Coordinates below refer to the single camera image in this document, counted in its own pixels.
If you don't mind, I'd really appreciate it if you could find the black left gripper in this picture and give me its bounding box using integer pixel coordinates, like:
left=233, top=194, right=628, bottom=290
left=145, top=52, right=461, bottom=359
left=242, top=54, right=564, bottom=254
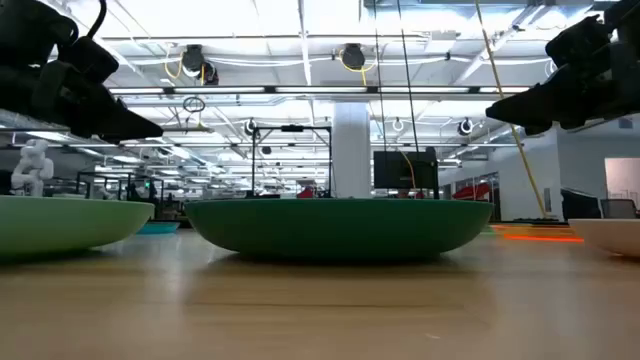
left=29, top=35, right=164, bottom=145

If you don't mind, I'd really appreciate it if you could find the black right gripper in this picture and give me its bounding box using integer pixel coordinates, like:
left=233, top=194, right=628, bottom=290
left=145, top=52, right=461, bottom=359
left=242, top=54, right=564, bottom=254
left=485, top=14, right=640, bottom=137

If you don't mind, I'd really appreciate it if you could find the small translucent cyan plate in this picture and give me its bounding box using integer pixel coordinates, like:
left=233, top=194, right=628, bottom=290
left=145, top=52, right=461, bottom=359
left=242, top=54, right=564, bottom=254
left=137, top=221, right=181, bottom=236

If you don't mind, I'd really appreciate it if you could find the large light green plate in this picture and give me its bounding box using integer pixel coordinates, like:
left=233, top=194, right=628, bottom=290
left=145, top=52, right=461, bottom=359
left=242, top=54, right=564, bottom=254
left=0, top=194, right=156, bottom=259

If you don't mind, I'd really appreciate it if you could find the small translucent orange plate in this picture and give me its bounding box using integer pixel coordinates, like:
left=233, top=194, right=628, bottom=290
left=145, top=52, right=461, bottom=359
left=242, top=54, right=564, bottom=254
left=492, top=223, right=585, bottom=245

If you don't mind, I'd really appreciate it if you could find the pale pink plastic plate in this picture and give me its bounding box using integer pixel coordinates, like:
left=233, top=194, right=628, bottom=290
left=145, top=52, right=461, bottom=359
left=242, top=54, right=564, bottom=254
left=568, top=218, right=640, bottom=259

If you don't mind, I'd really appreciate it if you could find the black workstation rig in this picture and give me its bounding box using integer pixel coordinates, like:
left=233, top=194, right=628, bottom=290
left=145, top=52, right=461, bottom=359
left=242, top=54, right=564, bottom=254
left=74, top=171, right=166, bottom=220

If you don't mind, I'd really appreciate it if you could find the red object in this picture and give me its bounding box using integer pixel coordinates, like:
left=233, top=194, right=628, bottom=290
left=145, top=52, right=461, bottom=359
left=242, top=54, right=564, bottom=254
left=452, top=182, right=494, bottom=201

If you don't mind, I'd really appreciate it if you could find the black air purifier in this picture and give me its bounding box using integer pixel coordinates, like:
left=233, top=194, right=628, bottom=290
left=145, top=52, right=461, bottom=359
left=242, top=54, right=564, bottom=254
left=560, top=188, right=603, bottom=221

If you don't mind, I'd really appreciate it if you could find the grey office chair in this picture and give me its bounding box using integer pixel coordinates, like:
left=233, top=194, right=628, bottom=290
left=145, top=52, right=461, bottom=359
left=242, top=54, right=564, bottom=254
left=599, top=198, right=639, bottom=220

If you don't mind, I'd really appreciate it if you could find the black monitor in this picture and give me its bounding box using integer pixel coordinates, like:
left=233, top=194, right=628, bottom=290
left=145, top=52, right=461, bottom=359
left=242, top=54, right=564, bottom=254
left=373, top=147, right=440, bottom=200

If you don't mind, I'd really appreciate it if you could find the white building column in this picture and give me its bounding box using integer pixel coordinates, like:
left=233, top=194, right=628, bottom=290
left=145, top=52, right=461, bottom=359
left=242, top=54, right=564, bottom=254
left=331, top=102, right=372, bottom=200

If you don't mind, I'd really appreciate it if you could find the long ceiling light strip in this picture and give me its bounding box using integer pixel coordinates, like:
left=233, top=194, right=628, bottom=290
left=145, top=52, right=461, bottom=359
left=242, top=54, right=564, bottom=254
left=107, top=85, right=531, bottom=96

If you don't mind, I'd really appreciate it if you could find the large dark green plate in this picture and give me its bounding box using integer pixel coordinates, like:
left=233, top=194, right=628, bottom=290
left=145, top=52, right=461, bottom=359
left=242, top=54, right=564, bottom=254
left=183, top=198, right=495, bottom=261

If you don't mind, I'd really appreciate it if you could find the yellow hanging cable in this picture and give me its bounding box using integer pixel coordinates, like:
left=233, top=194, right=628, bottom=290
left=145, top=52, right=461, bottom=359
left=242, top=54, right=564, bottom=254
left=473, top=0, right=547, bottom=219

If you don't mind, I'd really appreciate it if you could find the black hanging cable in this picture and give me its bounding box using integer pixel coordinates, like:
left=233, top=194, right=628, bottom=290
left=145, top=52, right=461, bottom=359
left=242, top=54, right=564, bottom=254
left=397, top=0, right=421, bottom=151
left=372, top=0, right=388, bottom=151

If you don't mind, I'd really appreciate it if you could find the black tall frame rig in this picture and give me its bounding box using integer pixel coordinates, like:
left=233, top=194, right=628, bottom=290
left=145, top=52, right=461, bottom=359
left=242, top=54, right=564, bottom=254
left=251, top=124, right=333, bottom=199

